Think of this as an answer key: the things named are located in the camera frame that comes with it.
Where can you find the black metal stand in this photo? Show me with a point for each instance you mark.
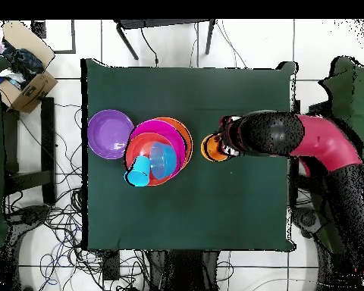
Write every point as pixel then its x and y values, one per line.
pixel 157 23

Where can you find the light blue shallow bowl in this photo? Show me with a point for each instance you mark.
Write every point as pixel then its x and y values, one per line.
pixel 163 160

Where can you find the black floor equipment with knob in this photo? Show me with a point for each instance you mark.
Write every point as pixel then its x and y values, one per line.
pixel 33 213

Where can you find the black metal frame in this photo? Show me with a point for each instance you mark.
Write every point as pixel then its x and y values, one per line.
pixel 48 136

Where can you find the large pink bowl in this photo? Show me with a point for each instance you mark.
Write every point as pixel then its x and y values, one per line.
pixel 160 127

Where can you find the purple bowl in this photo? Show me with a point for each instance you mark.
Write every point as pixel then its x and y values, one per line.
pixel 110 135

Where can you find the red bowl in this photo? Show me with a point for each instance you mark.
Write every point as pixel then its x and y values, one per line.
pixel 136 145

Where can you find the dark green tablecloth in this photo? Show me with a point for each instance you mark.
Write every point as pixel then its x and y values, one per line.
pixel 170 91

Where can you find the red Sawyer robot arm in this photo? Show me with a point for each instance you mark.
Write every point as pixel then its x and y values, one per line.
pixel 321 139

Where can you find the dark blue clothes bundle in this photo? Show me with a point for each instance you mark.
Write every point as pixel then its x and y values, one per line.
pixel 24 60

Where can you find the black power strip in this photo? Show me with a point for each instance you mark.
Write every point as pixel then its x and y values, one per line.
pixel 110 266

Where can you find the orange cup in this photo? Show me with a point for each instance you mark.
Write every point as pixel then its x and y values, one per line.
pixel 210 148

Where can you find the light blue cup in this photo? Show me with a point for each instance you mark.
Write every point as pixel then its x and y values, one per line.
pixel 139 172

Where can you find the cardboard box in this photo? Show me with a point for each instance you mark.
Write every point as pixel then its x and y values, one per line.
pixel 33 91

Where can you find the large orange bowl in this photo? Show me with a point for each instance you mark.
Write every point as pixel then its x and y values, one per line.
pixel 185 130

